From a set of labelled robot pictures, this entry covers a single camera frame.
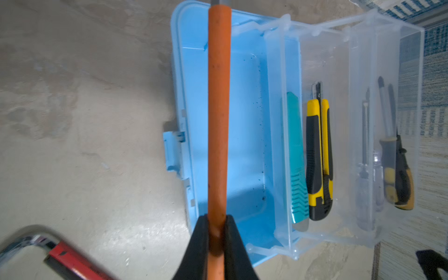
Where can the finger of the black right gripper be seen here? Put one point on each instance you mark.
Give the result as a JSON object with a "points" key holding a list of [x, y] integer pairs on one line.
{"points": [[431, 261]]}

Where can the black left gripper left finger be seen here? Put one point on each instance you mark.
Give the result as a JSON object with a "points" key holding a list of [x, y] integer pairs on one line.
{"points": [[194, 264]]}

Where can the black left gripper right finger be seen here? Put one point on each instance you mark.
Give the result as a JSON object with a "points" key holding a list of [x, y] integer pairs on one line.
{"points": [[237, 263]]}

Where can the teal utility knife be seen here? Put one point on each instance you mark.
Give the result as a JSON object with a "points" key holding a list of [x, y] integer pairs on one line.
{"points": [[299, 191]]}

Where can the small silver screwdriver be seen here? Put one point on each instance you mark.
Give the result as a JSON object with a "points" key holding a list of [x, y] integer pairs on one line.
{"points": [[365, 219]]}

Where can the yellow black utility knife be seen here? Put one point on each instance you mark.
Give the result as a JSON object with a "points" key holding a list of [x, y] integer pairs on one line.
{"points": [[319, 156]]}

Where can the red hex key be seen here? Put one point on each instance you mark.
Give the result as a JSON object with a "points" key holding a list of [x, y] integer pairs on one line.
{"points": [[62, 258]]}

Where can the black handled screwdriver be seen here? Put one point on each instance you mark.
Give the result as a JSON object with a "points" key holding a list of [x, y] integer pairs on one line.
{"points": [[388, 143]]}

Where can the clear tool box tray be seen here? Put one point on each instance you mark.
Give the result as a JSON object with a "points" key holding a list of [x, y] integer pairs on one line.
{"points": [[347, 56]]}

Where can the orange hex key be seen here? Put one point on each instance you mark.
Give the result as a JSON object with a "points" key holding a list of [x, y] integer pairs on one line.
{"points": [[219, 64]]}

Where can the blue plastic tool box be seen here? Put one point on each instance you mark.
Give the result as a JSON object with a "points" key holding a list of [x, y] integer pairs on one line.
{"points": [[265, 70]]}

